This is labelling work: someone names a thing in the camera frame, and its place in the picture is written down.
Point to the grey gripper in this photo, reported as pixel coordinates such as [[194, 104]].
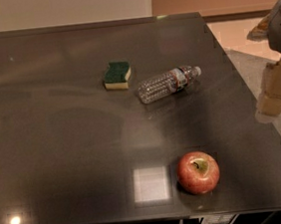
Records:
[[270, 100]]

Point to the clear plastic water bottle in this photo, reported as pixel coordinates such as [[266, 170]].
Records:
[[166, 84]]

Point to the red apple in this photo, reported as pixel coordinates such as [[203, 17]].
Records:
[[197, 172]]

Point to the green and yellow sponge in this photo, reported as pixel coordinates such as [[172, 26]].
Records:
[[117, 76]]

